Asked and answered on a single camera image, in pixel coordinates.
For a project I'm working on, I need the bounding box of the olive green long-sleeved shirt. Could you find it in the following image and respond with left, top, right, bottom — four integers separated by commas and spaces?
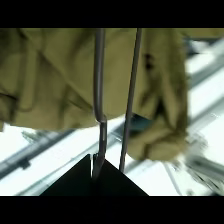
0, 27, 224, 163

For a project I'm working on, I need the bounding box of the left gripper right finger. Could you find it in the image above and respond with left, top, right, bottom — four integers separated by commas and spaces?
91, 158, 150, 197

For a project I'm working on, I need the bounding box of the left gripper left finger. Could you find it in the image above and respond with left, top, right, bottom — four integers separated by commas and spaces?
40, 153, 93, 197

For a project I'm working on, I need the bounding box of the grey wire clothes hanger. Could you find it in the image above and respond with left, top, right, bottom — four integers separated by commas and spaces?
91, 27, 144, 181

